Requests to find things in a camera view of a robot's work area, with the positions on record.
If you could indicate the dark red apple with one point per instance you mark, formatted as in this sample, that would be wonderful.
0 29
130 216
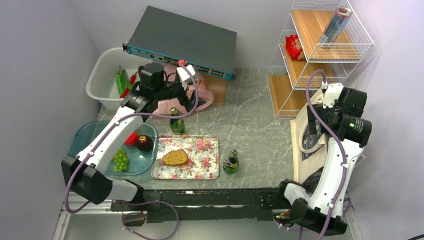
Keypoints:
144 143

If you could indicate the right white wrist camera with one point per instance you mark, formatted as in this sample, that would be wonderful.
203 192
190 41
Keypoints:
331 93

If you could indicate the white wire shelf rack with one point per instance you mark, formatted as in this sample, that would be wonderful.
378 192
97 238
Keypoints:
287 78

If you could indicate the teal network switch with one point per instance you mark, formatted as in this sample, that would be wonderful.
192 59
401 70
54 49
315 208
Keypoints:
168 37

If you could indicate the brown bread slice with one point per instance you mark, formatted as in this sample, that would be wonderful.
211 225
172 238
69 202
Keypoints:
175 158

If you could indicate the wooden board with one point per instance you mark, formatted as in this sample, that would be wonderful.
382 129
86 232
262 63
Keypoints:
218 87

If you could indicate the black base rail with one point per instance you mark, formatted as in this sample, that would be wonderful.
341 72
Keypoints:
209 204

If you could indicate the red pepper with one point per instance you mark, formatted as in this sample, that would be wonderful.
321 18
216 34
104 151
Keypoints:
127 90

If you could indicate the green pepper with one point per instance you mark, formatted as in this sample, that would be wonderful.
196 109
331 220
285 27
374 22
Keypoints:
119 82

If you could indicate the red snack packet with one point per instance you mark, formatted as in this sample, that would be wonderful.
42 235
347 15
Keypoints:
294 48

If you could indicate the green cucumber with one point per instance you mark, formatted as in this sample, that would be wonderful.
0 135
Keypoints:
125 79

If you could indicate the teal transparent plastic bin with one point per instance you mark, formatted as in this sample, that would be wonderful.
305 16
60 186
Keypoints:
138 161

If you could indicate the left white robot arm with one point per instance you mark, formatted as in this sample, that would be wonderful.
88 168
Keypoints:
84 174

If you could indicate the red tomato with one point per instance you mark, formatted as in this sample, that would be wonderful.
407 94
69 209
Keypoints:
132 139

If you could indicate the white plastic basin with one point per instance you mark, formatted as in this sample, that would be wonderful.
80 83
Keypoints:
102 84

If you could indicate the purple eggplant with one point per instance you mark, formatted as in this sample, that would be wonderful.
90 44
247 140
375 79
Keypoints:
140 72

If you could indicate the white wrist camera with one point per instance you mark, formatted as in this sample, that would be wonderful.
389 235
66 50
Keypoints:
331 93
187 73

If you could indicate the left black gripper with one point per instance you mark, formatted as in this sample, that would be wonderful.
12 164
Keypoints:
184 99

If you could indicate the beige canvas tote bag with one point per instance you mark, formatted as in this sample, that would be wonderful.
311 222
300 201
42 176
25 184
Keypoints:
309 151

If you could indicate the floral rectangular tray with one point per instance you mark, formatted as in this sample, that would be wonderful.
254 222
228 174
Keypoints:
202 158

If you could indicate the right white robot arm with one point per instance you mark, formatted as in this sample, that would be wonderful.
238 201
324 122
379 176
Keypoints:
329 135

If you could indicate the green grape bunch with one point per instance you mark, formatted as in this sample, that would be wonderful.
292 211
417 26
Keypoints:
120 161

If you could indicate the blue drink can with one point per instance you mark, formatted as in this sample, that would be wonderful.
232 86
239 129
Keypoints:
335 27

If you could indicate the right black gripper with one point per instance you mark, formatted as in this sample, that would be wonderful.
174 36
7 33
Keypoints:
312 121

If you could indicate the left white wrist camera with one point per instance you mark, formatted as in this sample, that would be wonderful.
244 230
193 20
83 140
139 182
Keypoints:
187 73

